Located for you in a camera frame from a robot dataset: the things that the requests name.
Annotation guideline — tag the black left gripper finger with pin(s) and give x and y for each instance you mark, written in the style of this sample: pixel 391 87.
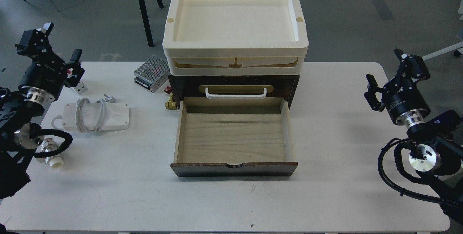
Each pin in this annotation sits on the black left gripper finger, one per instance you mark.
pixel 34 43
pixel 77 70

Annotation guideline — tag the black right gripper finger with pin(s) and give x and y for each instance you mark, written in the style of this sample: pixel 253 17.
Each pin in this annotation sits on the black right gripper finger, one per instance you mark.
pixel 371 94
pixel 412 69

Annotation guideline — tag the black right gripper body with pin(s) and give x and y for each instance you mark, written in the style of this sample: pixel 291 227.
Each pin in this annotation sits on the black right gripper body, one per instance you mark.
pixel 404 102

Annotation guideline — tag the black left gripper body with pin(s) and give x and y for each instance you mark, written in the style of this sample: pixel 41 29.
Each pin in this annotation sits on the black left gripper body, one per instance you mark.
pixel 47 74

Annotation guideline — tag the white charger with cable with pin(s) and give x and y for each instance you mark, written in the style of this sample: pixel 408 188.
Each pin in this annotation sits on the white charger with cable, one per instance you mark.
pixel 85 116

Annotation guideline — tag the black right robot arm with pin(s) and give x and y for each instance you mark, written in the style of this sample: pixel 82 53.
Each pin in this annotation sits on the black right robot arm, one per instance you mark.
pixel 429 150

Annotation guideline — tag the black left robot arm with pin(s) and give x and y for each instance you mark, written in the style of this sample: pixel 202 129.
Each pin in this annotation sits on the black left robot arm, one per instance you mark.
pixel 20 139

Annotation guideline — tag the dark wooden cabinet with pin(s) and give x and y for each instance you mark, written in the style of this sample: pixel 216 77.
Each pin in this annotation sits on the dark wooden cabinet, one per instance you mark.
pixel 279 86

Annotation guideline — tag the white red terminal block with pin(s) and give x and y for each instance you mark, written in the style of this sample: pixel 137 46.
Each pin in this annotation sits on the white red terminal block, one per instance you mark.
pixel 80 88

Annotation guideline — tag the metal mesh power supply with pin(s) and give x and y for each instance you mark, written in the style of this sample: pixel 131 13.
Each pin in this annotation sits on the metal mesh power supply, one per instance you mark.
pixel 152 74

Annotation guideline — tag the cream plastic stacked tray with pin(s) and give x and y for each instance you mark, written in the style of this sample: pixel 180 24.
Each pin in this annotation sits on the cream plastic stacked tray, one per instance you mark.
pixel 235 37

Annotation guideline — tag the open wooden drawer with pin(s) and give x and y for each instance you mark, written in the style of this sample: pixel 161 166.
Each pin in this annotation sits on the open wooden drawer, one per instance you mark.
pixel 235 137

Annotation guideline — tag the brass valve red handle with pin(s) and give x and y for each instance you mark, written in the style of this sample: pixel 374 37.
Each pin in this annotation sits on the brass valve red handle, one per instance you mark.
pixel 170 104

